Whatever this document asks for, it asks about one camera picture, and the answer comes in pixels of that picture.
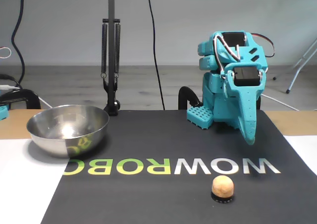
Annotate teal gripper black motor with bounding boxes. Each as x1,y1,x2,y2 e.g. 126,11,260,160
223,62,269,146

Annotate wooden ball with black base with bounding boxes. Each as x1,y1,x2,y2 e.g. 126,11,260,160
211,175,235,205

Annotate metal bowl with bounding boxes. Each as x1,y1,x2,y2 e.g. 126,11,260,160
26,104,110,159

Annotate white folding stand legs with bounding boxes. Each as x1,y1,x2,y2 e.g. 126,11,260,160
286,37,317,95

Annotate white paper sheet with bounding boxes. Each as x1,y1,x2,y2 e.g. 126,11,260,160
0,137,73,224
283,134,317,176

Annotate black WOWROBO mat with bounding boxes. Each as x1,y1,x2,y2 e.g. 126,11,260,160
41,109,317,224

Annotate black clamp right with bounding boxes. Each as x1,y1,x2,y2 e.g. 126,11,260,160
101,0,121,117

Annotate teal robot part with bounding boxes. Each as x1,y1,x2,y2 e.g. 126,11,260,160
0,104,9,122

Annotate red white black servo cable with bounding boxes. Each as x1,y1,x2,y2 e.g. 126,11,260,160
252,32,276,58
214,34,248,63

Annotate thin black cable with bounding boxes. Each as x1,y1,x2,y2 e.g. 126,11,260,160
145,0,166,111

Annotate thick black cable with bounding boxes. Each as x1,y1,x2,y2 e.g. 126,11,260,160
0,73,23,89

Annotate dark blue cable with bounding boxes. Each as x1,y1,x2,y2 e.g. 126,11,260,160
10,0,27,90

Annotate thin red white wire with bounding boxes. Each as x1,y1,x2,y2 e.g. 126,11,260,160
0,47,12,59

